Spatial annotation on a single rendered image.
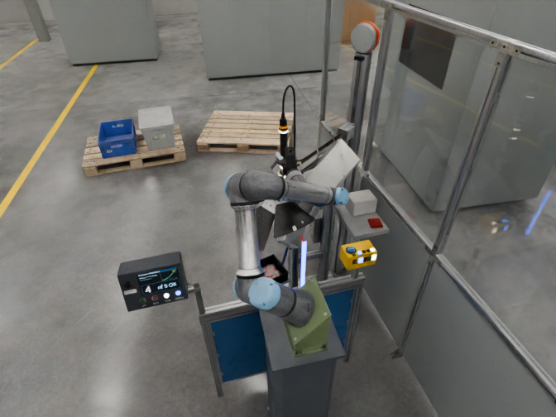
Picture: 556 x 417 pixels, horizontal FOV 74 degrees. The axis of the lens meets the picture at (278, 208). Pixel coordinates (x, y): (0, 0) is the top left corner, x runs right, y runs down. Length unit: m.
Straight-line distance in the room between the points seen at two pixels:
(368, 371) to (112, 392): 1.68
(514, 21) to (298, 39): 4.72
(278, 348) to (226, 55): 6.32
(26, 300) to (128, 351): 1.07
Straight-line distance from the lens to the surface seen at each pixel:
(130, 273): 1.67
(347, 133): 2.33
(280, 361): 1.61
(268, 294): 1.38
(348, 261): 1.90
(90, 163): 4.95
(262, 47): 7.43
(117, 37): 9.06
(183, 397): 2.72
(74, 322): 3.33
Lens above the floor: 2.40
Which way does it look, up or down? 38 degrees down
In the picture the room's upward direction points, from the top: 1 degrees counter-clockwise
